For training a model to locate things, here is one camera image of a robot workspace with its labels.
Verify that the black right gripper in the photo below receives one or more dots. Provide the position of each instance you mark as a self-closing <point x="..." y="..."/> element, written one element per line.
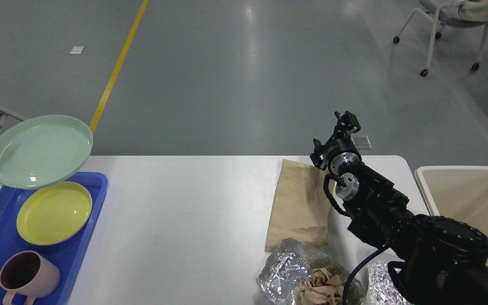
<point x="339" y="151"/>

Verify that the light green plate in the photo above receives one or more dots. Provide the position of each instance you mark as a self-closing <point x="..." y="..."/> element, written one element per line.
<point x="43" y="151"/>

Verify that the pink mug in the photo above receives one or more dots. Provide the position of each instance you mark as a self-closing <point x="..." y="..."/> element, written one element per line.
<point x="28" y="273"/>

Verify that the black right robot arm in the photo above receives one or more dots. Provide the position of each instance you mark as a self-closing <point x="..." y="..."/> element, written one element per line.
<point x="441" y="261"/>

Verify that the clear plastic piece on floor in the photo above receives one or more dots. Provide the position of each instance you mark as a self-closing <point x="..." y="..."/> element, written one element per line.
<point x="362" y="142"/>

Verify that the blue plastic tray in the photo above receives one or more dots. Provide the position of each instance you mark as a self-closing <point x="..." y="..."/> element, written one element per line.
<point x="68" y="255"/>

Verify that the yellow plate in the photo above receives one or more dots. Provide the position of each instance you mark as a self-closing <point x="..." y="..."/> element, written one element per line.
<point x="54" y="214"/>

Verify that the brown paper bag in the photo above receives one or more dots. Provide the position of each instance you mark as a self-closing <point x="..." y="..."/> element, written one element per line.
<point x="300" y="208"/>

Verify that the white paper scrap on floor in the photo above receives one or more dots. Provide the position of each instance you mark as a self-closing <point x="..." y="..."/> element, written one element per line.
<point x="76" y="50"/>

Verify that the crumpled brown paper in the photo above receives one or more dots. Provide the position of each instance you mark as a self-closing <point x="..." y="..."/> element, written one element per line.
<point x="321" y="287"/>

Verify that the aluminium foil tray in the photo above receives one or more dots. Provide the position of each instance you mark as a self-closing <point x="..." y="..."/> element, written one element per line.
<point x="290" y="263"/>

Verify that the crumpled aluminium foil piece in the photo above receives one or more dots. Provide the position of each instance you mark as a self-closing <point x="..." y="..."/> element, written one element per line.
<point x="381" y="290"/>

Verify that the beige plastic bin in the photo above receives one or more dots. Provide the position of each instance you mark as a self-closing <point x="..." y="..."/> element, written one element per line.
<point x="457" y="192"/>

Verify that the white chair right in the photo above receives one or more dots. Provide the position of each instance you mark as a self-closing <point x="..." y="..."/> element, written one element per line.
<point x="452" y="13"/>

